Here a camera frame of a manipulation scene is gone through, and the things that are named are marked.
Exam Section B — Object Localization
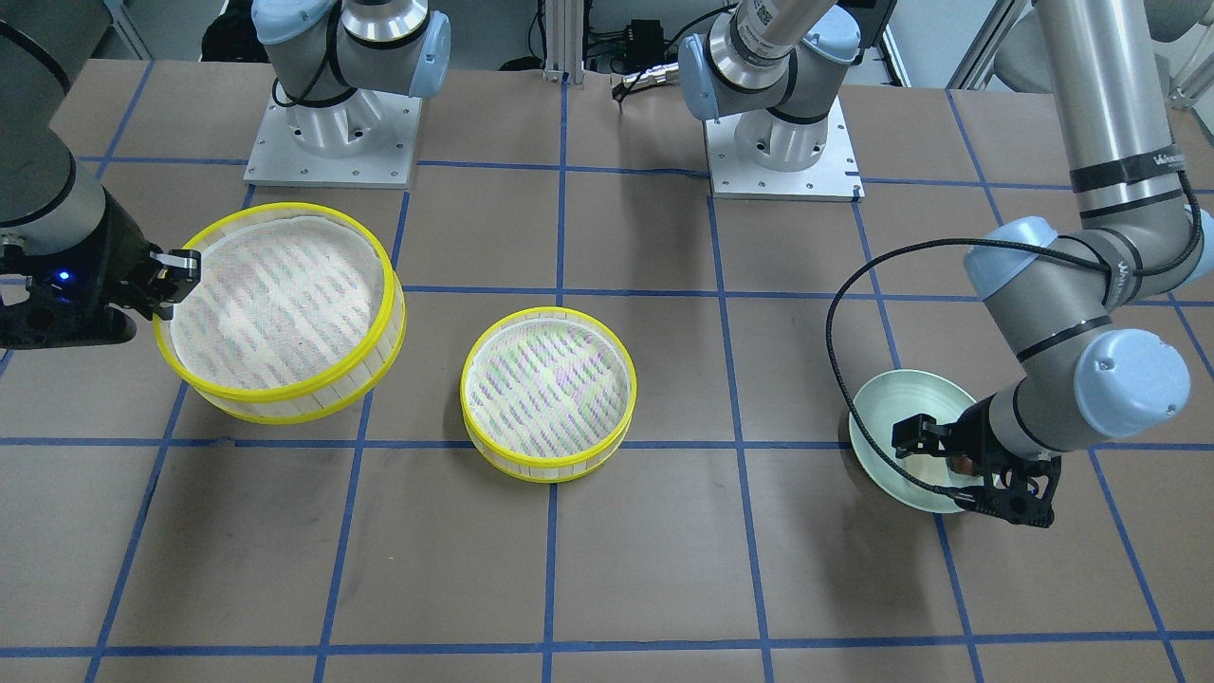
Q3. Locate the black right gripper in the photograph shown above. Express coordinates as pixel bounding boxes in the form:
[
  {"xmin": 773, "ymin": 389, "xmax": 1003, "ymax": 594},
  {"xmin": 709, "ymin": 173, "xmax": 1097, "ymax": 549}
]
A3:
[{"xmin": 1, "ymin": 194, "xmax": 203, "ymax": 351}]

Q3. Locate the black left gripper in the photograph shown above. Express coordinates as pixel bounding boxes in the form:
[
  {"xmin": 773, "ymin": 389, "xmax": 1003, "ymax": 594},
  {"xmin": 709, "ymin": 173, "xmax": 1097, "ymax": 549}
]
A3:
[{"xmin": 892, "ymin": 403, "xmax": 1061, "ymax": 528}]

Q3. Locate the yellow steamer layer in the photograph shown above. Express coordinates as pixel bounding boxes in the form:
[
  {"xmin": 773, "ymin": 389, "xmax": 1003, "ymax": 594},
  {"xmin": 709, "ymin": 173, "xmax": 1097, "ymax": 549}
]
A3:
[
  {"xmin": 459, "ymin": 306, "xmax": 639, "ymax": 484},
  {"xmin": 153, "ymin": 203, "xmax": 408, "ymax": 425}
]

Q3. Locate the light green plate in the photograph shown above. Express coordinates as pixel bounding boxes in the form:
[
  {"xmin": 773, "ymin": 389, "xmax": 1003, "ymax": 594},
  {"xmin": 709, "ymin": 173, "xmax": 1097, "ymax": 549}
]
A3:
[{"xmin": 849, "ymin": 369, "xmax": 980, "ymax": 516}]

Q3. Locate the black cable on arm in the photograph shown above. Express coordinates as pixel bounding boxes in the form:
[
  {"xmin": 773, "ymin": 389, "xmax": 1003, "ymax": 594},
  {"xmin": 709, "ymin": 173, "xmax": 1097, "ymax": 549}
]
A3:
[{"xmin": 826, "ymin": 142, "xmax": 1206, "ymax": 499}]

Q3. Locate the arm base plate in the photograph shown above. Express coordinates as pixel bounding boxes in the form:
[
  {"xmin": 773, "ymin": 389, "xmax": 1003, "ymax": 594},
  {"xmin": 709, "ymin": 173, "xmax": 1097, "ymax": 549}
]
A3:
[
  {"xmin": 244, "ymin": 89, "xmax": 425, "ymax": 190},
  {"xmin": 704, "ymin": 97, "xmax": 866, "ymax": 203}
]

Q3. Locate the aluminium frame post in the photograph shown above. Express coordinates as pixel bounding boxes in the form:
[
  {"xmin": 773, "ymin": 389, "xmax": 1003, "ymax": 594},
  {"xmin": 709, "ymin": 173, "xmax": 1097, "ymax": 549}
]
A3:
[{"xmin": 541, "ymin": 0, "xmax": 586, "ymax": 87}]

